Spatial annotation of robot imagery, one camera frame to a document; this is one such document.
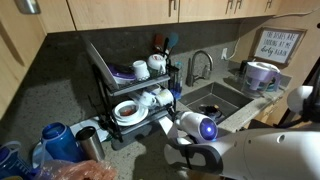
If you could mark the stainless steel tumbler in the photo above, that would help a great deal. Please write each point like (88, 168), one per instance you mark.
(90, 143)

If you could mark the teal blue spatula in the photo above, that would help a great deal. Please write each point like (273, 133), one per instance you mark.
(172, 40)

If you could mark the pink plastic bag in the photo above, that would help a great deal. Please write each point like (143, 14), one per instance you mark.
(76, 170)

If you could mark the black two-tier dish rack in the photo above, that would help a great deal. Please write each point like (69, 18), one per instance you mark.
(133, 85)

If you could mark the stainless steel sink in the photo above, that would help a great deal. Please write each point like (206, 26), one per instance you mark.
(226, 96)

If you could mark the blue water bottle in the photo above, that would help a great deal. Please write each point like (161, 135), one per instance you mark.
(61, 143)

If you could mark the blue dish soap bottle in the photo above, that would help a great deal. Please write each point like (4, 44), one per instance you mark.
(177, 90)

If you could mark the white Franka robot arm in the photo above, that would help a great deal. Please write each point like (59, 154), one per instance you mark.
(266, 156)

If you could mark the black spatula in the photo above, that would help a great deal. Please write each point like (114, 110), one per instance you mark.
(165, 46)

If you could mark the red spatula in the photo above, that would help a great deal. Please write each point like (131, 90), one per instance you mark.
(158, 41)

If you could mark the wooden base cabinet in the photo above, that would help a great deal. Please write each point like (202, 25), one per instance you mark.
(266, 115)

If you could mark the black utensil holder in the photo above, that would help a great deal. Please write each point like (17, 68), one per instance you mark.
(173, 78)

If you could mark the large white plate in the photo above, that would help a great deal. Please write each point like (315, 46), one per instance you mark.
(100, 65)

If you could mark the framed text sign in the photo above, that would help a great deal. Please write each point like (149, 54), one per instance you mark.
(278, 46)

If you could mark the blue plastic pitcher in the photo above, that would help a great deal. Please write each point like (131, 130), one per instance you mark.
(11, 163)

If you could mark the white bowl with red food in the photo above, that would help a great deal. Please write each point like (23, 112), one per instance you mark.
(127, 109)

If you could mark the white ceramic mug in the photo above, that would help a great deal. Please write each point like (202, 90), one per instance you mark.
(165, 97)
(146, 99)

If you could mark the white mug blue interior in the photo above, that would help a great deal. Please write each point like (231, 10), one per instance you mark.
(154, 89)

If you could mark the wooden upper cabinets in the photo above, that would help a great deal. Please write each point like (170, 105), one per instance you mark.
(126, 13)

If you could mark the purple bowl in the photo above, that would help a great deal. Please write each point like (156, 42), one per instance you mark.
(121, 71)

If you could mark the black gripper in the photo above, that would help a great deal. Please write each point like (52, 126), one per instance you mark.
(156, 128)

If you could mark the steel kitchen faucet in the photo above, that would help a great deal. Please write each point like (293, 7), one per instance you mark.
(196, 66)

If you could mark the small white cup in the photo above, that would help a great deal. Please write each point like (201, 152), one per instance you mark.
(141, 69)

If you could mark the water filter pitcher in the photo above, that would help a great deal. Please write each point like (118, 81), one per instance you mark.
(260, 78)

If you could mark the grey metal fixture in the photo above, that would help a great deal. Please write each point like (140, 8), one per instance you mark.
(27, 6)

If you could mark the white mug with print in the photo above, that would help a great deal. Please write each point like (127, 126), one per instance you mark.
(156, 63)

